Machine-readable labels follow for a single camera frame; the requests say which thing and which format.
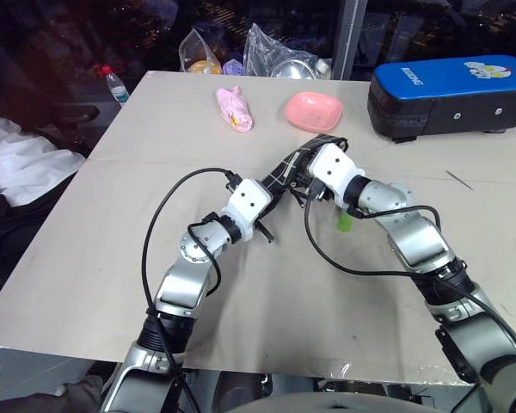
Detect red-capped water bottle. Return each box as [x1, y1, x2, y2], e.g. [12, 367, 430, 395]
[100, 65, 131, 108]

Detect pink plastic packet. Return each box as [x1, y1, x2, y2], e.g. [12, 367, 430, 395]
[215, 84, 255, 134]

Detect white cloth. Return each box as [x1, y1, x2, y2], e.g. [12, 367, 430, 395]
[0, 109, 88, 208]

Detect grey metal pillar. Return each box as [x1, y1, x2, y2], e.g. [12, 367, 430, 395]
[329, 0, 369, 81]

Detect clear bag with orange item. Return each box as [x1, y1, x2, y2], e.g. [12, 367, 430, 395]
[178, 26, 225, 77]

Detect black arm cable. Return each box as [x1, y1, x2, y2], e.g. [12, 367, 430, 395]
[140, 166, 243, 413]
[302, 182, 516, 363]

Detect clear bag with metal bowl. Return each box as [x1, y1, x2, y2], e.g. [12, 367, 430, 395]
[243, 22, 333, 81]

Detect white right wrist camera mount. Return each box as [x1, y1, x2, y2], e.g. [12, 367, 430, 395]
[308, 144, 366, 211]

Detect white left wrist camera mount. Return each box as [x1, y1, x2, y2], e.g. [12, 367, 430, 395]
[220, 178, 272, 240]

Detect purple small object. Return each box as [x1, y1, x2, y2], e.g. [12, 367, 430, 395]
[221, 58, 245, 77]

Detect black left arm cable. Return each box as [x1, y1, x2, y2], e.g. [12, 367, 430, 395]
[140, 166, 243, 413]

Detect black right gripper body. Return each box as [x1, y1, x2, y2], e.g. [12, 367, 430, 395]
[290, 146, 329, 207]

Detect pink soap dish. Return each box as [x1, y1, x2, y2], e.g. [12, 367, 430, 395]
[283, 90, 344, 134]

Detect black cloth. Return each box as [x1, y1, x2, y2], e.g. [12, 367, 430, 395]
[0, 168, 79, 298]

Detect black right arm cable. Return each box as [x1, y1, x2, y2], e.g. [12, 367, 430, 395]
[302, 182, 516, 363]

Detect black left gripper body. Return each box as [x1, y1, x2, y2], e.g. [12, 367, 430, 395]
[257, 185, 292, 225]

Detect green highlighter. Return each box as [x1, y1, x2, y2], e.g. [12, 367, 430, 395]
[335, 211, 354, 234]

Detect black grid pouch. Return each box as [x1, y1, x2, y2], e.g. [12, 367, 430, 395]
[257, 133, 350, 200]

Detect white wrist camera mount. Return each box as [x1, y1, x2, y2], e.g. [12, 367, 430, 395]
[220, 178, 272, 240]
[308, 144, 366, 211]

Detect blue black case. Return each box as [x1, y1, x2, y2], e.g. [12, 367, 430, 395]
[367, 54, 516, 144]

